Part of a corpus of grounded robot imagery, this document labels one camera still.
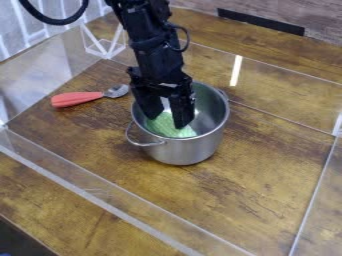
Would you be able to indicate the green knobbly toy vegetable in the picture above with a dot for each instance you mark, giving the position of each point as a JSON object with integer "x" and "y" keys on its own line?
{"x": 162, "y": 126}

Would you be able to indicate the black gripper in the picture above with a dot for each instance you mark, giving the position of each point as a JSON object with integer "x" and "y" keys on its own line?
{"x": 158, "y": 76}

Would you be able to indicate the black wall strip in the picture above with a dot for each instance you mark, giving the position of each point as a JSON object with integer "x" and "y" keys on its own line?
{"x": 262, "y": 22}

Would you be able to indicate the clear acrylic corner bracket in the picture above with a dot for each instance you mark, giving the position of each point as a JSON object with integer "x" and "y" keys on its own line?
{"x": 103, "y": 48}

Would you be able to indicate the silver steel pot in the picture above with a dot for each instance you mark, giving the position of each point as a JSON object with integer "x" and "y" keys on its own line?
{"x": 184, "y": 151}

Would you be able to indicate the red handled metal spoon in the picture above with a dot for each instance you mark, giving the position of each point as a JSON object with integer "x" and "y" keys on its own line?
{"x": 75, "y": 98}

